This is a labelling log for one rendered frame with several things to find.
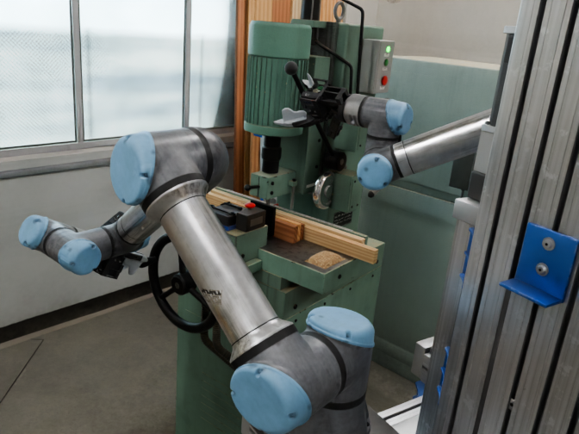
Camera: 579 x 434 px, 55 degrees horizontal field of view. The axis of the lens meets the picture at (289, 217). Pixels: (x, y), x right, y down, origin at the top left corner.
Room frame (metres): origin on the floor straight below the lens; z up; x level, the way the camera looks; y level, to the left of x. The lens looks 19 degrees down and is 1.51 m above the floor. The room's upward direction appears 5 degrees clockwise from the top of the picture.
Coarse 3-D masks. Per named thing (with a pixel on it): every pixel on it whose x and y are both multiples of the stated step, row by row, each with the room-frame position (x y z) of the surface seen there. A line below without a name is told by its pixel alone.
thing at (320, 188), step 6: (324, 174) 1.66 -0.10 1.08; (330, 174) 1.68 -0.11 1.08; (318, 180) 1.65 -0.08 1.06; (324, 180) 1.65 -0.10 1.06; (330, 180) 1.68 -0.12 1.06; (318, 186) 1.64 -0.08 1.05; (324, 186) 1.66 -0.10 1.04; (330, 186) 1.68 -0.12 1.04; (318, 192) 1.63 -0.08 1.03; (324, 192) 1.66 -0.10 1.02; (330, 192) 1.68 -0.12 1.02; (318, 198) 1.63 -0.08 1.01; (324, 198) 1.66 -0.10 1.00; (330, 198) 1.69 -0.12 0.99; (318, 204) 1.64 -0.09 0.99; (324, 204) 1.66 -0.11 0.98; (330, 204) 1.69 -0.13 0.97
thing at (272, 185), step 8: (280, 168) 1.72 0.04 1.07; (256, 176) 1.62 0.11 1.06; (264, 176) 1.61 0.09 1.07; (272, 176) 1.62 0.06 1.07; (280, 176) 1.64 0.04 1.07; (288, 176) 1.67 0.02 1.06; (256, 184) 1.62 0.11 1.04; (264, 184) 1.60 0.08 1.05; (272, 184) 1.61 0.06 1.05; (280, 184) 1.64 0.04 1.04; (288, 184) 1.67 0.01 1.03; (256, 192) 1.62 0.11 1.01; (264, 192) 1.60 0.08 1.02; (272, 192) 1.61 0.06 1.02; (280, 192) 1.64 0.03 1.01; (288, 192) 1.68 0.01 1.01
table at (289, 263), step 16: (272, 240) 1.52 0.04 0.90; (304, 240) 1.54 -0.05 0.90; (272, 256) 1.42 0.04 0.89; (288, 256) 1.42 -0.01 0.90; (304, 256) 1.43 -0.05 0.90; (272, 272) 1.42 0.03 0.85; (288, 272) 1.39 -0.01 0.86; (304, 272) 1.36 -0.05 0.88; (320, 272) 1.33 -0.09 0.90; (336, 272) 1.37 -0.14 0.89; (352, 272) 1.44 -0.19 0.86; (320, 288) 1.33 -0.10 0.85
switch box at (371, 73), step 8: (368, 40) 1.79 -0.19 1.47; (376, 40) 1.78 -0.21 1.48; (384, 40) 1.80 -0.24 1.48; (392, 40) 1.85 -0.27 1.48; (368, 48) 1.79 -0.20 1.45; (376, 48) 1.78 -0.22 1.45; (384, 48) 1.80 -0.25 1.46; (392, 48) 1.84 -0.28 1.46; (368, 56) 1.79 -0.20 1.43; (376, 56) 1.77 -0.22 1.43; (392, 56) 1.84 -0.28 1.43; (368, 64) 1.79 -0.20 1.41; (376, 64) 1.77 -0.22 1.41; (360, 72) 1.80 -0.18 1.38; (368, 72) 1.79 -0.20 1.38; (376, 72) 1.77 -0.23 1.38; (384, 72) 1.81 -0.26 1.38; (360, 80) 1.80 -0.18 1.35; (368, 80) 1.78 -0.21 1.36; (376, 80) 1.78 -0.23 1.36; (360, 88) 1.80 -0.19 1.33; (368, 88) 1.78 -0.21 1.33; (376, 88) 1.78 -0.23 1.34; (384, 88) 1.82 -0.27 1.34
